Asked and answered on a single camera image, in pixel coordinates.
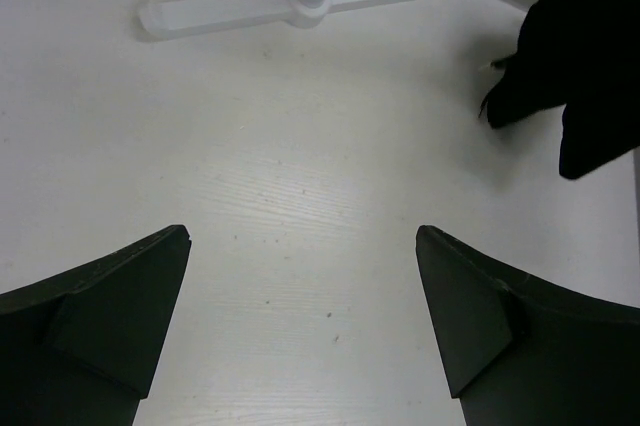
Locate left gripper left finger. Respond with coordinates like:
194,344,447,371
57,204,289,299
1,225,191,425

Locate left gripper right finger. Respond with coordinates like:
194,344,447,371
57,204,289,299
416,226,639,425

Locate black trousers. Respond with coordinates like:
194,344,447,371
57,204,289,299
480,0,639,180

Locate white clothes rack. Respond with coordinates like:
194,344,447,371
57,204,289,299
138,0,414,40

